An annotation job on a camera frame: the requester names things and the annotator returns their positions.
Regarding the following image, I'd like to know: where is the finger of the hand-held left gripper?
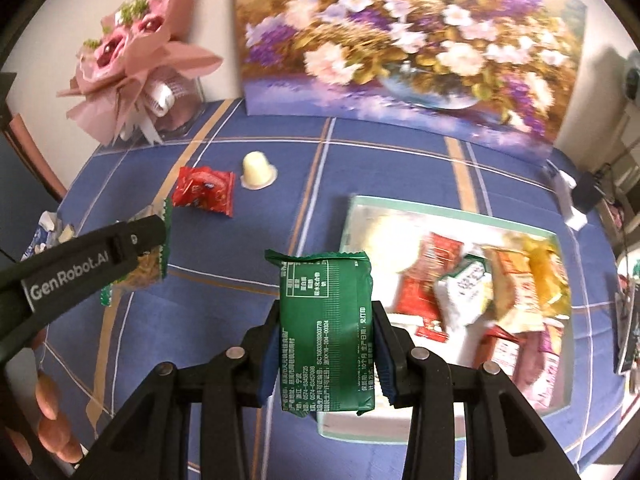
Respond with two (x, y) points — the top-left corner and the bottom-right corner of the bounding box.
(112, 214), (169, 279)

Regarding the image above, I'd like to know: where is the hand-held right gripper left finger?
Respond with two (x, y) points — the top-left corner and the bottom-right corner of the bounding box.
(87, 302), (282, 480)

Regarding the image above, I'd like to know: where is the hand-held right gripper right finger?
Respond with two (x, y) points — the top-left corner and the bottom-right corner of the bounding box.
(371, 300), (583, 480)

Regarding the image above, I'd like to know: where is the green-edged clear window packet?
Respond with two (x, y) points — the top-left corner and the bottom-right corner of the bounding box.
(99, 199), (174, 307)

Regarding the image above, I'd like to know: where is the white tray teal rim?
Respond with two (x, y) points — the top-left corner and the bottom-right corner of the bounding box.
(317, 194), (577, 445)

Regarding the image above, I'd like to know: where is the red gold-print packet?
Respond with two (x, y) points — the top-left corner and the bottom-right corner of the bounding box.
(397, 231), (466, 343)

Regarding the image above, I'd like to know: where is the white and green snack packet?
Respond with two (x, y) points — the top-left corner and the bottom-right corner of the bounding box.
(434, 254), (490, 343)

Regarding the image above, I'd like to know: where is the round white pastry clear wrapper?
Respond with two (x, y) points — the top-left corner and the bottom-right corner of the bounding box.
(357, 212), (418, 273)

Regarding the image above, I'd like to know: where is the orange yellow snack packet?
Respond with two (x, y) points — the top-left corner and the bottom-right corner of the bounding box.
(484, 246), (547, 337)

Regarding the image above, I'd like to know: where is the purple snack packet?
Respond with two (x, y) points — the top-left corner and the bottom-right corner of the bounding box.
(512, 327), (563, 411)

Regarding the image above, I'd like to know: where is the yellow pastry packet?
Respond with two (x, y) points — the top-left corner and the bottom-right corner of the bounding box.
(522, 237), (572, 322)

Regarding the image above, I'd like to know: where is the person's left hand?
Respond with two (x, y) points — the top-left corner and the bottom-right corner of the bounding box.
(5, 329), (85, 467)

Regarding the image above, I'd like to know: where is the crumpled blue white wrapper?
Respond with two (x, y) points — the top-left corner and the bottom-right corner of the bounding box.
(20, 209), (76, 263)

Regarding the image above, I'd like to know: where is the red candy packet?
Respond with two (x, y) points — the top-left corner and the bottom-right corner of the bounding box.
(171, 165), (237, 219)

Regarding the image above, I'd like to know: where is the dark cabinet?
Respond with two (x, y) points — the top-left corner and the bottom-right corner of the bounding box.
(0, 130), (61, 266)

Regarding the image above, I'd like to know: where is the white jelly cup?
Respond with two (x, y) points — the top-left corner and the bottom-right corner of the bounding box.
(239, 151), (279, 191)

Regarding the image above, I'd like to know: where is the pink flower bouquet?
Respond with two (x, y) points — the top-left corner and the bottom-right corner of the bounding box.
(56, 0), (224, 147)

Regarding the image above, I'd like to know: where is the white charger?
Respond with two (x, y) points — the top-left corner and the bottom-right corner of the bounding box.
(547, 160), (590, 232)

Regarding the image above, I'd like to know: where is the colourful printed card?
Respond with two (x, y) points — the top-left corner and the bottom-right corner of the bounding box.
(615, 260), (640, 377)

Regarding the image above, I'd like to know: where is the black adapter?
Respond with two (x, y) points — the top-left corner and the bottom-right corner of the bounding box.
(571, 171), (603, 213)

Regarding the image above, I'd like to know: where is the flower painting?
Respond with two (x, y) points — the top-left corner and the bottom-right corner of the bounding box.
(232, 0), (588, 153)

